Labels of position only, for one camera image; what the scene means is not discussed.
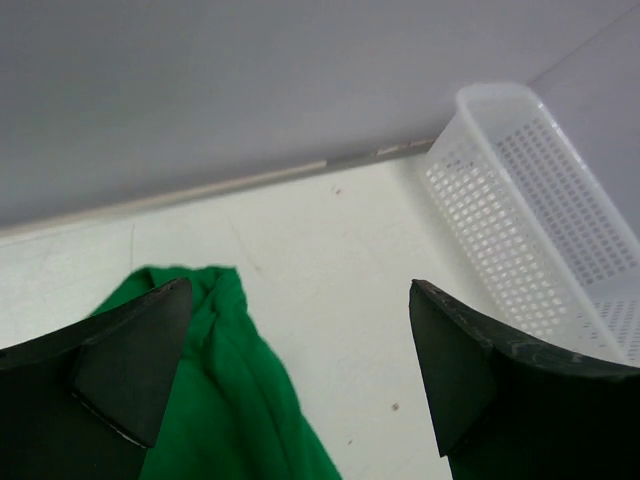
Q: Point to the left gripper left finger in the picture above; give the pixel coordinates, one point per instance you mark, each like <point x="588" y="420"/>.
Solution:
<point x="87" y="401"/>

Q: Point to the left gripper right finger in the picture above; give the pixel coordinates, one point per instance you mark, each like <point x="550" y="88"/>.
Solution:
<point x="507" y="405"/>

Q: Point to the green t shirt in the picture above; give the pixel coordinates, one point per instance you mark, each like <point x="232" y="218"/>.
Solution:
<point x="233" y="412"/>

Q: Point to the white plastic mesh basket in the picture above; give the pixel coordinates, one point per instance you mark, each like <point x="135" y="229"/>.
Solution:
<point x="535" y="228"/>

